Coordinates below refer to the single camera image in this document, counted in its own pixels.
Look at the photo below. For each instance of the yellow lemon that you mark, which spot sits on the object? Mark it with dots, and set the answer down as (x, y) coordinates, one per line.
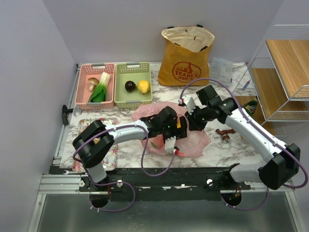
(143, 86)

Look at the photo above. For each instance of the dark brown round fruit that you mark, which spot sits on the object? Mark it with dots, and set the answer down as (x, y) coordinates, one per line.
(130, 86)

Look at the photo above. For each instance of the green leek vegetable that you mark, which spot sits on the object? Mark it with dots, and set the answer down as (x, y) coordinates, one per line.
(99, 93)

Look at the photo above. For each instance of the yellow banana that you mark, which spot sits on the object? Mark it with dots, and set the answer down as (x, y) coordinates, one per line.
(179, 122)

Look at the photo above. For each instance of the green plastic basket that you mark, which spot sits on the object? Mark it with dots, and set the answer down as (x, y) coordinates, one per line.
(136, 73)

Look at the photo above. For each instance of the white wire wooden shelf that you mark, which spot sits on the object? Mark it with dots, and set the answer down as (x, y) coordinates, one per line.
(279, 74)

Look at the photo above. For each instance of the floral tray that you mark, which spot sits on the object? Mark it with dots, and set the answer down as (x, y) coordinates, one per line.
(109, 161)

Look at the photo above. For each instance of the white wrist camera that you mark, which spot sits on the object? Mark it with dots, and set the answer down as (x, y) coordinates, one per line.
(170, 147)
(188, 102)

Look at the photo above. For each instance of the black mounting rail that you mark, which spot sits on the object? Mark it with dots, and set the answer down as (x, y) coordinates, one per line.
(177, 184)

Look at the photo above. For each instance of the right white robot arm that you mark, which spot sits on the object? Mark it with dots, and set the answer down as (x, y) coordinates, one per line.
(280, 162)

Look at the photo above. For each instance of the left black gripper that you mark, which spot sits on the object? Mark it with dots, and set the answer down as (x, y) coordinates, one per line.
(179, 133)

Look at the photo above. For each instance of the brown toy mushroom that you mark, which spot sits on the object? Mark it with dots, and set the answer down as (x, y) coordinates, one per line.
(93, 83)

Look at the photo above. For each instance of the clear plastic box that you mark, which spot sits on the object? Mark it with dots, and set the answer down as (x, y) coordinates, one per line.
(221, 70)

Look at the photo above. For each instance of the pink plastic grocery bag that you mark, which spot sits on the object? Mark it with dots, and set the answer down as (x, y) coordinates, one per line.
(191, 146)

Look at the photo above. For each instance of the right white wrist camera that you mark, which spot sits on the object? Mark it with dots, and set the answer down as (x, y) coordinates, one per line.
(188, 102)

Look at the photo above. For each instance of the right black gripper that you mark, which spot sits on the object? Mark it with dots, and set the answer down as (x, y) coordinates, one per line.
(193, 124)

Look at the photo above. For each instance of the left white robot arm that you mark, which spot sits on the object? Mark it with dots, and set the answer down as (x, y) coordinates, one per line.
(93, 144)

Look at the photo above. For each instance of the yellow Trader Joe's tote bag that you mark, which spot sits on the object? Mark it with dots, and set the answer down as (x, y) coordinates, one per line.
(186, 55)

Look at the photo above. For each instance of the green glass bottle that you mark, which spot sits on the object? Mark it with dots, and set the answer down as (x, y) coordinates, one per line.
(250, 107)

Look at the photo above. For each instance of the pink plastic basket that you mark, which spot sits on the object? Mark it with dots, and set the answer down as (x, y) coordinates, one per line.
(83, 94)

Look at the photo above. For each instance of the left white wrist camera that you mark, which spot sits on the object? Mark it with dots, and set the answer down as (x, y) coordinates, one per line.
(170, 147)

